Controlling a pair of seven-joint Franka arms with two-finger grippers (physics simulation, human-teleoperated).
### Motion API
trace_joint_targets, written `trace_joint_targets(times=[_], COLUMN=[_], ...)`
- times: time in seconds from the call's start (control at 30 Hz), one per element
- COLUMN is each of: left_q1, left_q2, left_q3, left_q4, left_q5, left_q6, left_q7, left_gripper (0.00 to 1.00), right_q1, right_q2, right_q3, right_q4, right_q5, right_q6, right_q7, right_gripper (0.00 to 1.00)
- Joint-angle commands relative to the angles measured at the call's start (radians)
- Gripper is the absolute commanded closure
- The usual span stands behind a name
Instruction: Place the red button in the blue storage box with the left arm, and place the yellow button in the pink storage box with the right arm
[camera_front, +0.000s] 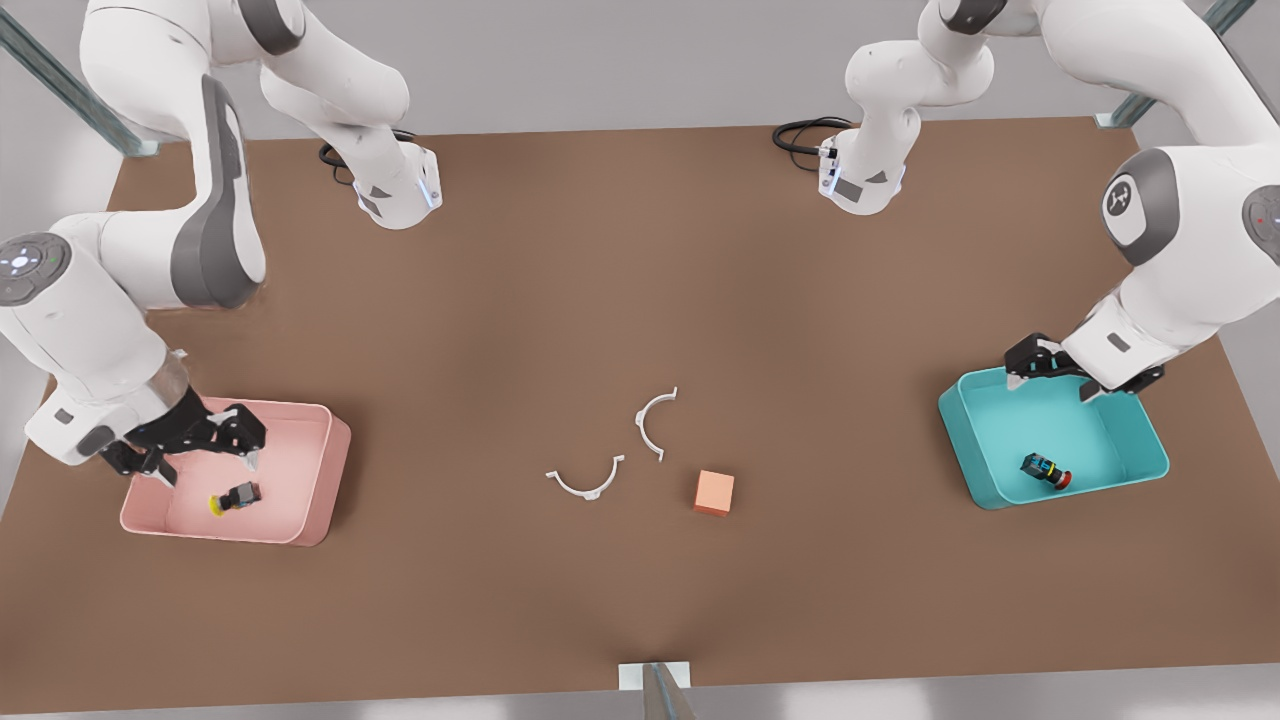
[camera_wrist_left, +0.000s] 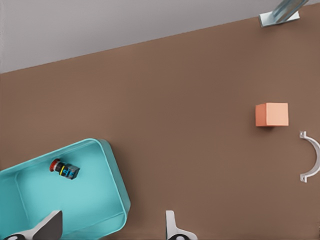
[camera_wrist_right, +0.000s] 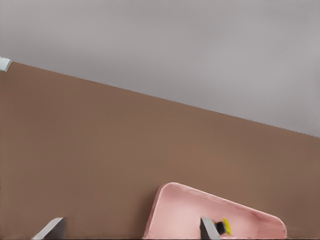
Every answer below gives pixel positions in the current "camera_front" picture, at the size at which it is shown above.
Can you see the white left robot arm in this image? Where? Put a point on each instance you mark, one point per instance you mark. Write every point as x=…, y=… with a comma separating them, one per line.
x=1190, y=250

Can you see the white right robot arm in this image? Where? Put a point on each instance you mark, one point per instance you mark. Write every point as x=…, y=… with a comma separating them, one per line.
x=95, y=330

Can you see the pink storage box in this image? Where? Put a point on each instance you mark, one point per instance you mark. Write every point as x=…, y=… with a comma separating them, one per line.
x=290, y=470

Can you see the yellow push button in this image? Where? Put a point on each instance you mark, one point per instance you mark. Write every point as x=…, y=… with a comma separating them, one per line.
x=236, y=497

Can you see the blue storage box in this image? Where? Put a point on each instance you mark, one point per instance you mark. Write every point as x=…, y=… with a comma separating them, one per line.
x=1000, y=440

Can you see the red push button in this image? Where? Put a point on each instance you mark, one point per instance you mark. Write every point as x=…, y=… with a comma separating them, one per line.
x=1044, y=469

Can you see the orange cube block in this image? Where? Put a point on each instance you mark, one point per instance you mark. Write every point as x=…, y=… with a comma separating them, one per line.
x=714, y=492

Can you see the white curved plastic clip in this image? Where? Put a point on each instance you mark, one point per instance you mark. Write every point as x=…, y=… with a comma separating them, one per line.
x=585, y=491
x=642, y=425

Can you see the silver frame post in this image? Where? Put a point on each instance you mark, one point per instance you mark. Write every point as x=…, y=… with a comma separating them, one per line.
x=70, y=90
x=1150, y=95
x=660, y=690

